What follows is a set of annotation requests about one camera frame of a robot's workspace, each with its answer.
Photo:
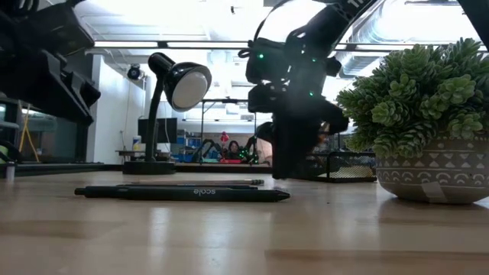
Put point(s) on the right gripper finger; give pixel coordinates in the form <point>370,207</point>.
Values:
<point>288,153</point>

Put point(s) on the yellow sticky note pad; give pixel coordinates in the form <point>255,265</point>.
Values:
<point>349,172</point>

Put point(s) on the orange pencil with eraser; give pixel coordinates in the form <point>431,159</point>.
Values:
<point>191,182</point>

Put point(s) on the background black robot arm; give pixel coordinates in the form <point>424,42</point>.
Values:
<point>210,149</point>
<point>250,151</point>

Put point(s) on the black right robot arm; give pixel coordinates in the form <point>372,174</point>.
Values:
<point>324,26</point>

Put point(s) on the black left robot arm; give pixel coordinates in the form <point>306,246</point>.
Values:
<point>34,23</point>

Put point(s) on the black mesh desk organizer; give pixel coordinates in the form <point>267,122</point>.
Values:
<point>351,164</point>

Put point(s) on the person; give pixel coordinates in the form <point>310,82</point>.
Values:
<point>234,149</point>

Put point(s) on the red background object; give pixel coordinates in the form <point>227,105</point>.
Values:
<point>224,136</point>

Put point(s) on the small green object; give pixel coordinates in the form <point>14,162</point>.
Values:
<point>2,153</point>

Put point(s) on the blue storage bins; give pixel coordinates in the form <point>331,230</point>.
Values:
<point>187,143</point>

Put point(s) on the background desk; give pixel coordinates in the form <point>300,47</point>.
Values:
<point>126,153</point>

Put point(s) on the white plastic container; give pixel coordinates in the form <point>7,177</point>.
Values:
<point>136,143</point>

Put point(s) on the long ceiling light bar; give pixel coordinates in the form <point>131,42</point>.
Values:
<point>153,44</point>

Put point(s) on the succulent plant in patterned pot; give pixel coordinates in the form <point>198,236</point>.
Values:
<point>420,114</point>

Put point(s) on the black gooseneck desk lamp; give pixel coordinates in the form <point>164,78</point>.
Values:
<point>183,86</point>

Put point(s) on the black pen with scale print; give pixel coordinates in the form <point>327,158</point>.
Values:
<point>172,194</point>

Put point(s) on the black computer monitor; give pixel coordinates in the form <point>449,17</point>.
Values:
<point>164,130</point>

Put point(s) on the black background workstation frame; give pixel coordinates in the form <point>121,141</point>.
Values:
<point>229,101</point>

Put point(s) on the black wall-mounted camera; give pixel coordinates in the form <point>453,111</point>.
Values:
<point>133,72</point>

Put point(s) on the black aluminium table frame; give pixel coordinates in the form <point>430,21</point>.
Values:
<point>76,168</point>

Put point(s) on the small silver post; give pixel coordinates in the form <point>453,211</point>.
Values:
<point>10,173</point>

